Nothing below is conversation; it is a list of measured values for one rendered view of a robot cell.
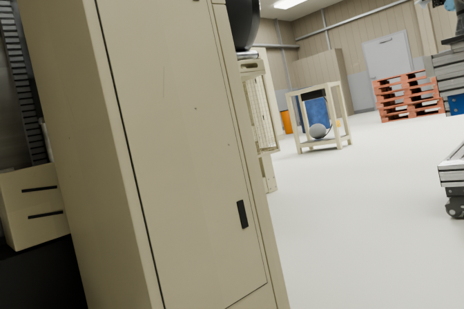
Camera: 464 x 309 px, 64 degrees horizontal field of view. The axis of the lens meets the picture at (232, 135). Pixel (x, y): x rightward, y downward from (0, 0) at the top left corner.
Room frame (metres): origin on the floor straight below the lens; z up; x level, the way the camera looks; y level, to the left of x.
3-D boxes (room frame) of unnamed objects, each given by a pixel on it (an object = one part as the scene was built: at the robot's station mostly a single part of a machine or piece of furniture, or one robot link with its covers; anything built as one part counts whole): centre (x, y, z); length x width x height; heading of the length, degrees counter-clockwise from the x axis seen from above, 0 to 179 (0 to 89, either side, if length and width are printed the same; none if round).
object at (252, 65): (1.86, -0.08, 0.83); 0.36 x 0.09 x 0.06; 129
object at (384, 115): (6.58, -3.29, 0.39); 1.10 x 0.75 x 0.78; 51
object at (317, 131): (4.65, -1.11, 0.40); 0.60 x 0.35 x 0.80; 48
